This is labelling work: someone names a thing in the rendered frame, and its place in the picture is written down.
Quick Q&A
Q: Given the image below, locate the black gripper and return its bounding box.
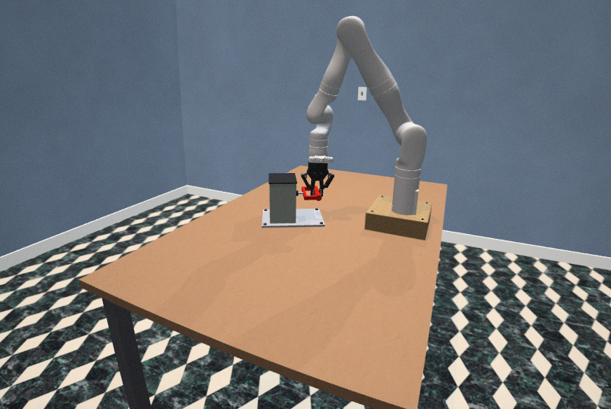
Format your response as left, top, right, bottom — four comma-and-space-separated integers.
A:
301, 162, 334, 197

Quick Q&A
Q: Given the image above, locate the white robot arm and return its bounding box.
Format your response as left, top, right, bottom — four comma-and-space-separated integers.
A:
307, 16, 427, 215

